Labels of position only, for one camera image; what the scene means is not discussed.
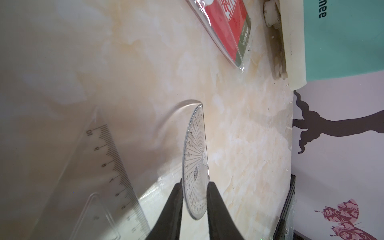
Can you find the mint green toaster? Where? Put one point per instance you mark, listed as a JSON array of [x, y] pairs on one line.
[[325, 40]]

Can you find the red ruler set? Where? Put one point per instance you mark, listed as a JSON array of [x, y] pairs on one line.
[[229, 25]]

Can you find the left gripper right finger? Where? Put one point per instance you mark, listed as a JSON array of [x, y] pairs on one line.
[[221, 225]]

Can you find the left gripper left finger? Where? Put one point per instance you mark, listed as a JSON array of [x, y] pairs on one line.
[[168, 225]]

